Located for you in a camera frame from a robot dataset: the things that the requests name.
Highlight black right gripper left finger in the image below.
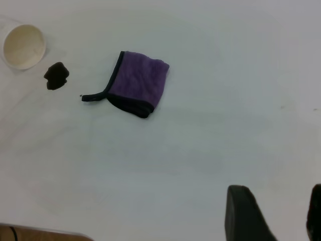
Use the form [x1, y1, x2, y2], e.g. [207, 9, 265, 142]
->
[224, 185, 278, 241]

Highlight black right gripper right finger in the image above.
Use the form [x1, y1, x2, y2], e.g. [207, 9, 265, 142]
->
[306, 183, 321, 241]

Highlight purple cloth with black trim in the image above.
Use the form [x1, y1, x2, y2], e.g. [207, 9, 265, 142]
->
[81, 51, 171, 119]

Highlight white paper cup green print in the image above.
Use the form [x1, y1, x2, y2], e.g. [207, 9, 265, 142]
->
[0, 16, 47, 71]

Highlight dark liquid spill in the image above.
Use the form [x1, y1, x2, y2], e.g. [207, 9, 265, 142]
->
[44, 61, 71, 91]

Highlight thin black cable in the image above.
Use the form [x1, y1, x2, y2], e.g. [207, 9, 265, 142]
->
[9, 225, 19, 241]

